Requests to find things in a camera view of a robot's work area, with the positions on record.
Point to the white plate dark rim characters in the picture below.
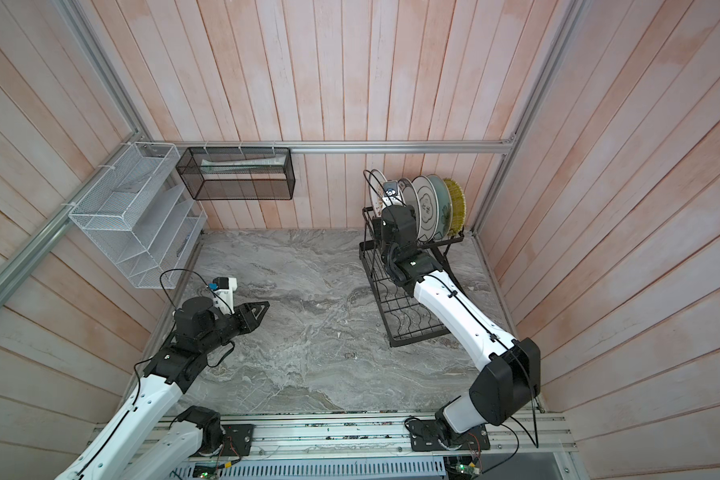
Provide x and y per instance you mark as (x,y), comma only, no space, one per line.
(428,212)

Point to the horizontal aluminium frame bar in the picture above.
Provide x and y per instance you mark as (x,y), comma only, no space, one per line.
(361,147)

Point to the aluminium mounting rail base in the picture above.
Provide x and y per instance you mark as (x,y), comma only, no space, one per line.
(372,444)

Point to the black two-tier dish rack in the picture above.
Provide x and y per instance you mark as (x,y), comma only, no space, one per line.
(396,312)

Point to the orange sunburst plate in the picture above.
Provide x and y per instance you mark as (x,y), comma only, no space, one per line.
(377,194)

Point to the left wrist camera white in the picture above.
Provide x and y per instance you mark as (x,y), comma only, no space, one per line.
(222,289)

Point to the white plate green lettered rim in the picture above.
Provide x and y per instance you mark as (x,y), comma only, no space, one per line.
(410,197)

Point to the mint green flower plate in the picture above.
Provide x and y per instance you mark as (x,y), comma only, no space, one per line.
(444,202)

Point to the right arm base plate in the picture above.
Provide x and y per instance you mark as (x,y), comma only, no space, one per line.
(435,435)

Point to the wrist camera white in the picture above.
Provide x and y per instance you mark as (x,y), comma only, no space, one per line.
(222,289)
(391,194)

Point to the left aluminium frame bar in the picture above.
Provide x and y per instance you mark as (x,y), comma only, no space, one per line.
(18,268)

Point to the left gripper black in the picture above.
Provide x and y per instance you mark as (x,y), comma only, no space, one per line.
(248,317)

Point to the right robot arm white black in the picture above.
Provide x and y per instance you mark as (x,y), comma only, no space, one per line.
(509,369)

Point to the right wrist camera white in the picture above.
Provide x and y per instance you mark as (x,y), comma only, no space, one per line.
(391,194)

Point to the yellow woven round plate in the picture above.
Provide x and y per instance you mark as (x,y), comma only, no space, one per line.
(458,206)

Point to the black mesh wall basket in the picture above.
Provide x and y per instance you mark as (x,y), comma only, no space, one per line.
(237,173)

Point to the right aluminium frame post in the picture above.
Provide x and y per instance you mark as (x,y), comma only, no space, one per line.
(545,39)

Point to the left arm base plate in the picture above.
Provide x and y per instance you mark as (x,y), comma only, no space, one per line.
(236,440)

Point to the white wire mesh shelf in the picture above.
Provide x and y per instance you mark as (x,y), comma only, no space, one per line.
(143,222)

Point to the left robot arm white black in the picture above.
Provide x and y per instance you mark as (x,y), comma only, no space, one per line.
(201,325)

